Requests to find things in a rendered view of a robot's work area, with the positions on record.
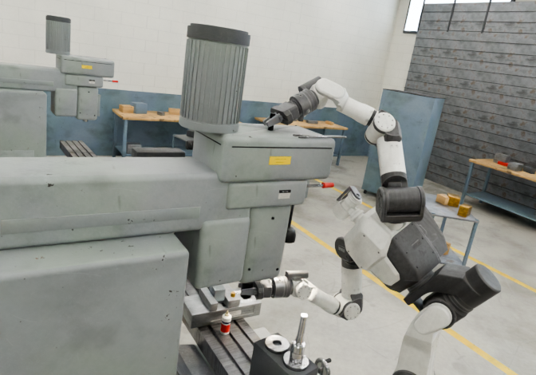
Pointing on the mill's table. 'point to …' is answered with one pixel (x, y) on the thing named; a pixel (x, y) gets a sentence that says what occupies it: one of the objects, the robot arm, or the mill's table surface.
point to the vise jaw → (230, 298)
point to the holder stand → (277, 358)
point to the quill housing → (265, 242)
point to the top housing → (265, 154)
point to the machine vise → (216, 309)
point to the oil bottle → (226, 323)
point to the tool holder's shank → (301, 329)
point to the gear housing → (265, 194)
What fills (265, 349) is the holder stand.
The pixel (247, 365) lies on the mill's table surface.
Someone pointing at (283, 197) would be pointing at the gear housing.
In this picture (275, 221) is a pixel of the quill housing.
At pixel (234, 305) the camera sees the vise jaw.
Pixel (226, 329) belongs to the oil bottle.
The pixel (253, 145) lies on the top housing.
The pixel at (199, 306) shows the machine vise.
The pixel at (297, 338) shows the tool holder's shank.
